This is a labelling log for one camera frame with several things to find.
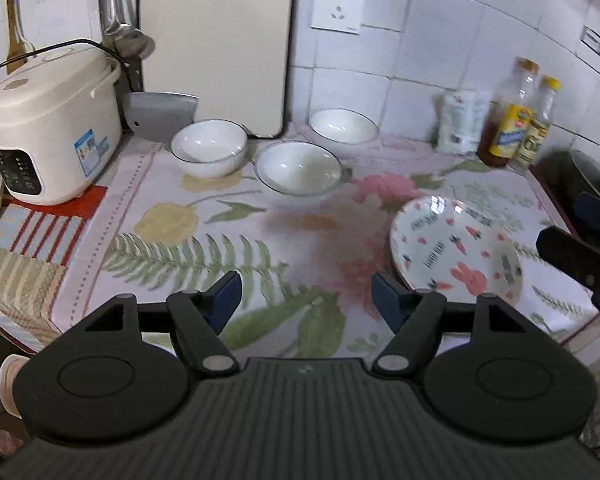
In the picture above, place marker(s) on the black pot with glass lid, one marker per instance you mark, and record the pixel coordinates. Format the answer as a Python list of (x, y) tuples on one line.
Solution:
[(565, 172)]

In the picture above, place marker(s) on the white round container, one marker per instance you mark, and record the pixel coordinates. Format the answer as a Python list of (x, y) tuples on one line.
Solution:
[(10, 385)]

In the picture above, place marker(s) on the wooden spatula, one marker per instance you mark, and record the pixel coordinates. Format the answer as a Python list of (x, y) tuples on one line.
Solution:
[(15, 25)]

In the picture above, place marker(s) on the metal ladle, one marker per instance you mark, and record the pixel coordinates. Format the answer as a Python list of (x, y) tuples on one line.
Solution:
[(125, 35)]

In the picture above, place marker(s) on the blue wall sticker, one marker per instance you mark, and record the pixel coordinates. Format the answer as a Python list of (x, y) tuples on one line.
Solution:
[(594, 41)]

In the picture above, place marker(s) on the cream rice cooker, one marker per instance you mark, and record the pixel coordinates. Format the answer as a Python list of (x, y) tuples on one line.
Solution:
[(45, 125)]

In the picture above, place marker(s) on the floral tablecloth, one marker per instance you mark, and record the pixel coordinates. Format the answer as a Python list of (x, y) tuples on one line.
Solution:
[(230, 240)]

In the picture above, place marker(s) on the white wall socket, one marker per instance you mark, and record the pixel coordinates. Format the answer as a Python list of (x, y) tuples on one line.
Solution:
[(339, 6)]

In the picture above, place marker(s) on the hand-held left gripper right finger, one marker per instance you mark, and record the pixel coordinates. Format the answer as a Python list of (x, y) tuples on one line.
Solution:
[(387, 302)]

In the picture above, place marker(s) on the striped cloth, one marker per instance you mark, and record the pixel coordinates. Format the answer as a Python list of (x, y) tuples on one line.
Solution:
[(30, 245)]

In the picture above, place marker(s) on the clear vinegar bottle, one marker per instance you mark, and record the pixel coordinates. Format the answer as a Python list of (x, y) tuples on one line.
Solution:
[(535, 130)]

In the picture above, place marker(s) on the white ribbed bowl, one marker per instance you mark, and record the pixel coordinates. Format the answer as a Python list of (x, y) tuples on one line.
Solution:
[(209, 145), (298, 167), (343, 127)]

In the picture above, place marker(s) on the rabbit print plate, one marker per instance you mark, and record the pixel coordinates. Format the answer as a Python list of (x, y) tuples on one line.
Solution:
[(455, 252)]

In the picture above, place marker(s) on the clear plastic packet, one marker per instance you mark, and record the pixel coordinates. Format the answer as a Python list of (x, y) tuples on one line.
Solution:
[(460, 120)]

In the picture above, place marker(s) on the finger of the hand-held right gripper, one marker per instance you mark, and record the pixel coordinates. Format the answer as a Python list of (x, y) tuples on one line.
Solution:
[(597, 210), (570, 255)]

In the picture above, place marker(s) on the amber cooking wine bottle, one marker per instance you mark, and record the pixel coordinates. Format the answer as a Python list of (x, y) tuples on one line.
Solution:
[(510, 125)]

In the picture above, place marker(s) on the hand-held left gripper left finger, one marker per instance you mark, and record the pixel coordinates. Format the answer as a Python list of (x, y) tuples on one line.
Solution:
[(225, 300)]

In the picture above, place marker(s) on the cream cutting board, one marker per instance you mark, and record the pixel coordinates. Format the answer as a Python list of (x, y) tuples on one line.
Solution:
[(215, 45)]

